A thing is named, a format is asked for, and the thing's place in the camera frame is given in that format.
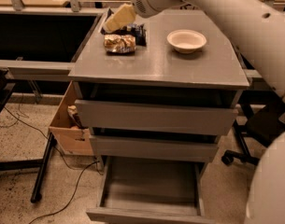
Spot black table leg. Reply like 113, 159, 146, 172
30, 134, 56, 203

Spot grey open bottom drawer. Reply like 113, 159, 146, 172
87, 157, 215, 224

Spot cardboard box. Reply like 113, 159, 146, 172
50, 83, 93, 156

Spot black floor cable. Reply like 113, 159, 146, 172
0, 93, 101, 224

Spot grey top drawer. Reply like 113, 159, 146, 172
75, 100, 237, 135

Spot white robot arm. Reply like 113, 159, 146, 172
104, 0, 285, 224

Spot grey drawer cabinet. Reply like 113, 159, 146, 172
68, 8, 250, 173

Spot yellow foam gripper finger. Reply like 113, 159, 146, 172
103, 4, 135, 33

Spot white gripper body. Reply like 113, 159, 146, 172
131, 0, 183, 18

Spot white paper bowl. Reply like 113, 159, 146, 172
167, 30, 207, 54

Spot shiny orange snack bag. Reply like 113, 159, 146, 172
104, 35, 135, 54

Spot crumpled item in box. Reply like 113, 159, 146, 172
67, 105, 84, 129

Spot black office chair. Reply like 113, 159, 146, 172
221, 91, 285, 165

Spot dark blue chip bag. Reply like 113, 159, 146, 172
100, 7, 147, 48

